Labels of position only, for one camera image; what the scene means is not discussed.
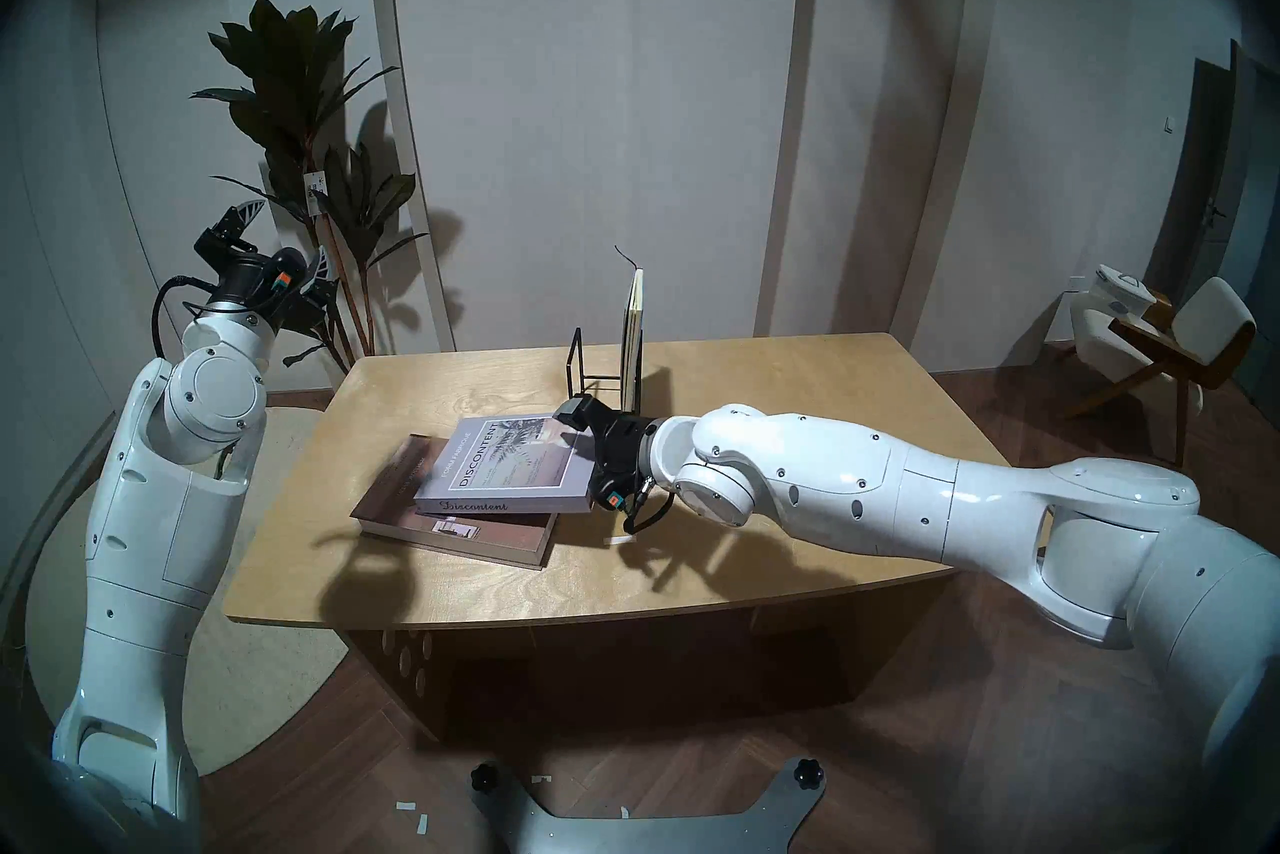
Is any thin yellow book with ribbon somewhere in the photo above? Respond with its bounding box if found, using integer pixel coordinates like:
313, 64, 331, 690
612, 245, 646, 415

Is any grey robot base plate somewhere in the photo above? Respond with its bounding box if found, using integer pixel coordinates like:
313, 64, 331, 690
468, 757, 831, 854

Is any white wooden armchair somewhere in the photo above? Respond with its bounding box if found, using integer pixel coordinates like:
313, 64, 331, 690
1060, 277, 1258, 468

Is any tall green potted plant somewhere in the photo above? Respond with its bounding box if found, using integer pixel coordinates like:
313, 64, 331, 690
190, 0, 431, 373

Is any dark door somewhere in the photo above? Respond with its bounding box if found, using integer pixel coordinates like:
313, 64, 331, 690
1145, 40, 1280, 408

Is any large brown Homes book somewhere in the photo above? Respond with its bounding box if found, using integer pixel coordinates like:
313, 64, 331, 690
350, 434, 559, 571

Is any white object on armchair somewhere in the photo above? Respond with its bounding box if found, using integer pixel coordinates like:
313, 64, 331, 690
1093, 264, 1156, 321

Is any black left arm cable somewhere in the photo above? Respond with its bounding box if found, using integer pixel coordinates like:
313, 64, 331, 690
152, 277, 216, 363

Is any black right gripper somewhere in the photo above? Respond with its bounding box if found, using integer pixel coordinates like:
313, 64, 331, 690
553, 397, 663, 517

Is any grey Discontent book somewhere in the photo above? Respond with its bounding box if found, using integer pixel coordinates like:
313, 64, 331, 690
413, 414, 593, 515

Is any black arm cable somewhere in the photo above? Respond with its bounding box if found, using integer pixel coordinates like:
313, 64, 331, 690
620, 477, 675, 535
152, 277, 216, 363

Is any black wire book rack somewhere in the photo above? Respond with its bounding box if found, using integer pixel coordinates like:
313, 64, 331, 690
567, 328, 646, 415

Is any wooden table base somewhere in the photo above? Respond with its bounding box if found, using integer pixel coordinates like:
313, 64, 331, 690
345, 627, 531, 743

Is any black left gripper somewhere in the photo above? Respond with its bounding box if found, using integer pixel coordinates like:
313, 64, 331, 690
193, 202, 336, 333

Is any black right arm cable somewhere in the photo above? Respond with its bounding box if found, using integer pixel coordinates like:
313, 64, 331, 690
620, 477, 675, 535

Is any round beige rug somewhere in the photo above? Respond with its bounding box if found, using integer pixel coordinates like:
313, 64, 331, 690
25, 407, 351, 778

